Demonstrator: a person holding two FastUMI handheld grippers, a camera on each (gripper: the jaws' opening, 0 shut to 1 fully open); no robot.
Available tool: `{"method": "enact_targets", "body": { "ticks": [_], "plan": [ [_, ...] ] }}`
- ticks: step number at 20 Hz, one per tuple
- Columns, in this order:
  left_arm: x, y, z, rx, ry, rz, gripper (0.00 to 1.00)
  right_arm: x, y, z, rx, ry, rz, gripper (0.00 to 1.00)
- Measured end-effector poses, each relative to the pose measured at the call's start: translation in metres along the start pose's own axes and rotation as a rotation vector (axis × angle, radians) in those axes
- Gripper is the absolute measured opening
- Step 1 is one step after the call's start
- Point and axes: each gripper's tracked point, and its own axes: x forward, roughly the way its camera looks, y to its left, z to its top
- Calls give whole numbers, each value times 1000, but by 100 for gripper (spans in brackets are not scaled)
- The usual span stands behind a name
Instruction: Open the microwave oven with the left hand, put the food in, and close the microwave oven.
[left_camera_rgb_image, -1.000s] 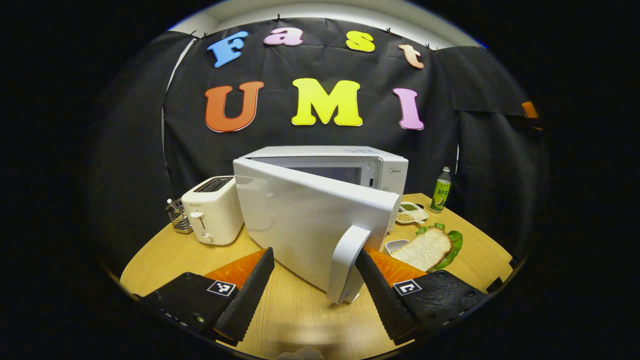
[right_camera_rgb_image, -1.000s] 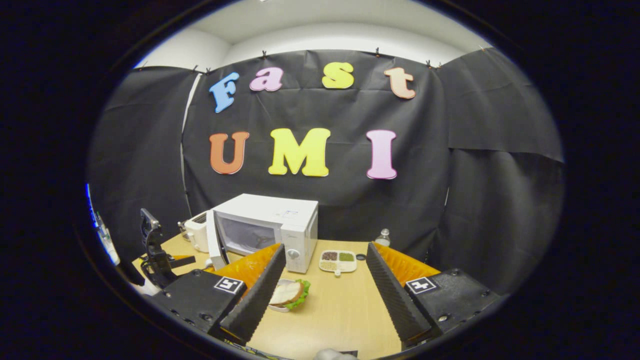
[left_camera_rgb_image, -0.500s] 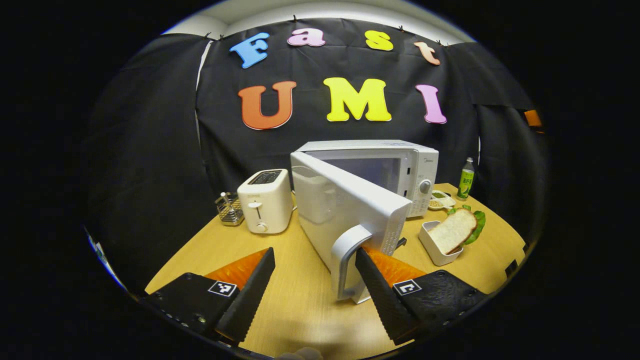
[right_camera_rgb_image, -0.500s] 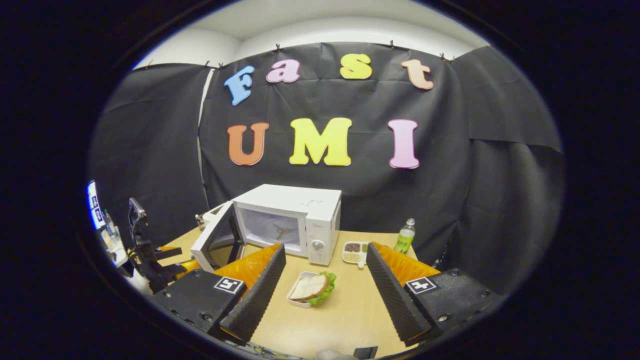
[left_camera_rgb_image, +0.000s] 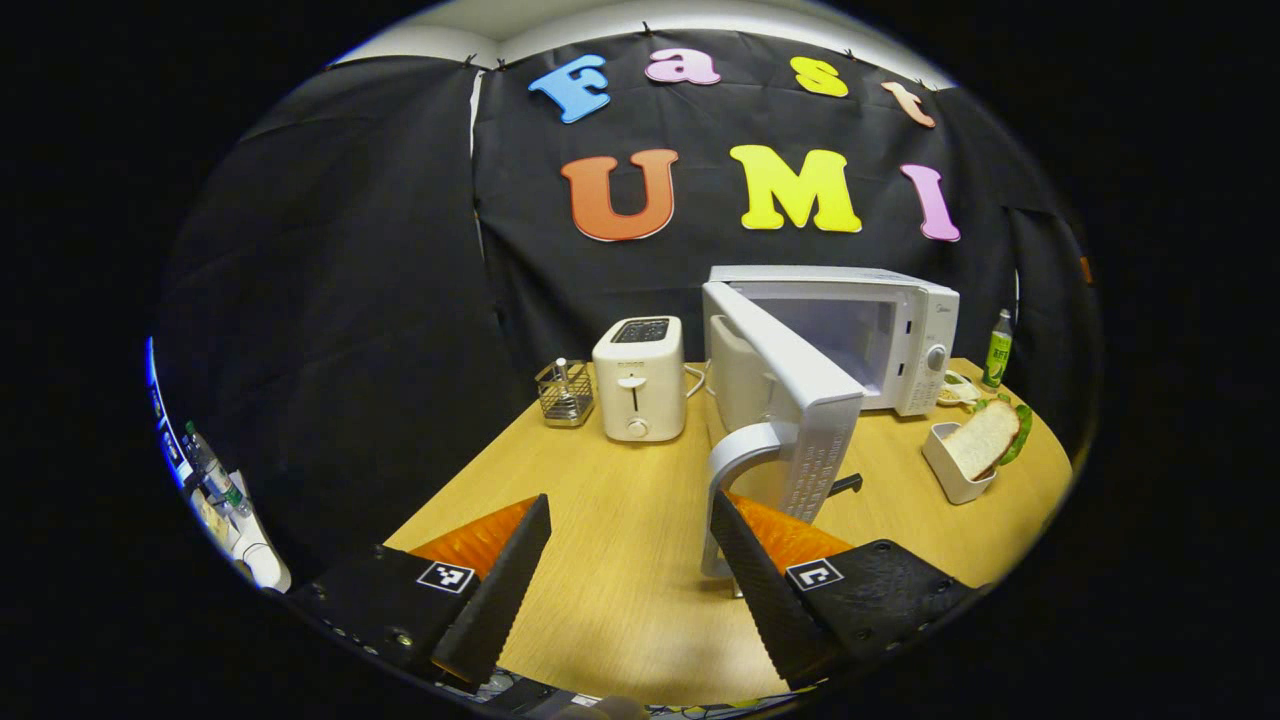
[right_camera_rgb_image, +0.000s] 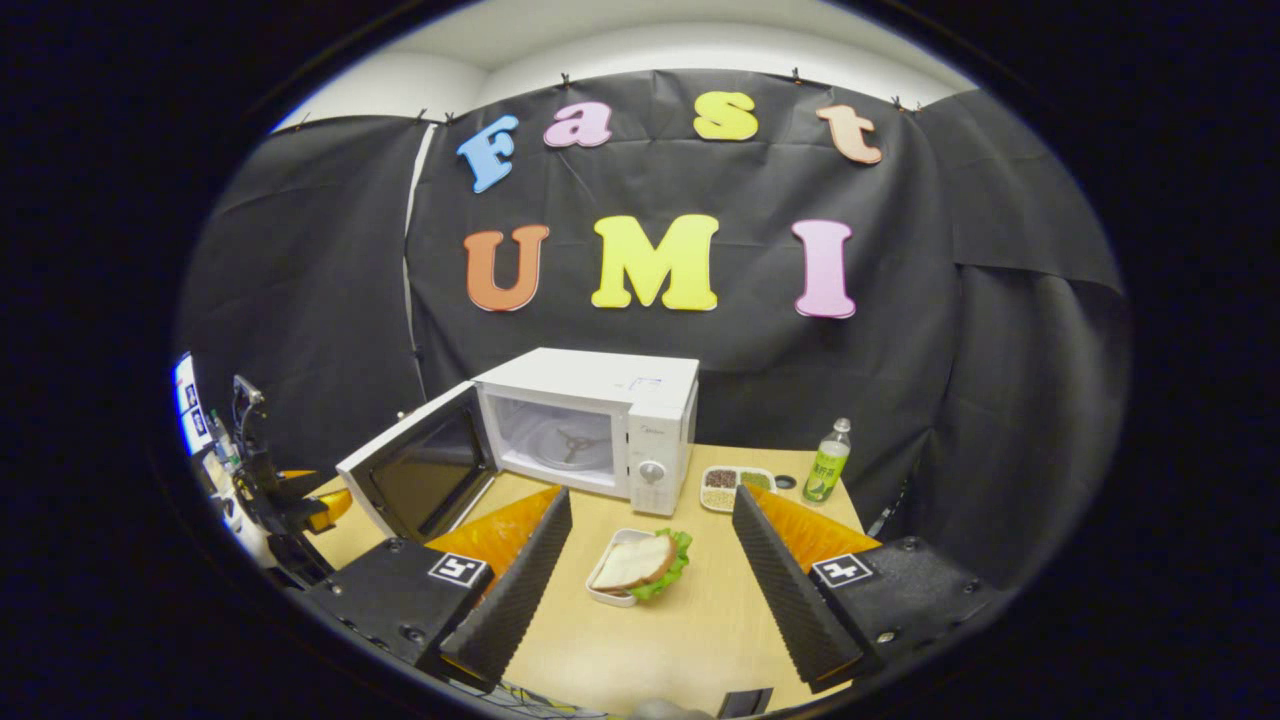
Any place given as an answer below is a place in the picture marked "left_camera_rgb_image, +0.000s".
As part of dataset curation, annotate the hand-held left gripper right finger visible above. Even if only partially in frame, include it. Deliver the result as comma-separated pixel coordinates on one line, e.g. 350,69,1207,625
708,490,986,693

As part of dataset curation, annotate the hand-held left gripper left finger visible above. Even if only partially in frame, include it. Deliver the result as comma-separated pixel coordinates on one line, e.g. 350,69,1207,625
285,493,553,691

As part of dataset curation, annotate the lettuce sandwich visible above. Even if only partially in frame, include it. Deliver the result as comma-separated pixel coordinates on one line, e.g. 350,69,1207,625
945,395,1033,481

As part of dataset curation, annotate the white microwave oven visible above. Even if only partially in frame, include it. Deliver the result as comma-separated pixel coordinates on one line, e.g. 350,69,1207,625
698,265,961,581

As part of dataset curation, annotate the small white sandwich tray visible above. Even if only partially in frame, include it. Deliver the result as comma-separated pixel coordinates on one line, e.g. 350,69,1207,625
922,422,999,505

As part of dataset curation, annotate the white rounded object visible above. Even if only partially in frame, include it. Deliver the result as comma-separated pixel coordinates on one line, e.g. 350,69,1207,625
235,515,293,593

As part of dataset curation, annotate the white toaster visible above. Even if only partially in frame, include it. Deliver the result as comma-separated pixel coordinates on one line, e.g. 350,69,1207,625
592,316,687,443

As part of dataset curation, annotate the black backdrop cloth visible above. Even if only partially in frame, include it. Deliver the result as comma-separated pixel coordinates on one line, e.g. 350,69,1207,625
155,30,1101,586

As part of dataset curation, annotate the clear plastic bottle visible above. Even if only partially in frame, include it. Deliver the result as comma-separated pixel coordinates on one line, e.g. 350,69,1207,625
183,420,251,519

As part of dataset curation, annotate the green label drink bottle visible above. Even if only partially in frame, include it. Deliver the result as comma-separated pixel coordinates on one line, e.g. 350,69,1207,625
982,308,1014,389

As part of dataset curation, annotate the wire mesh basket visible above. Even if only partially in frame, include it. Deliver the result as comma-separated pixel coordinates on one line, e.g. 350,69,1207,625
535,358,596,429

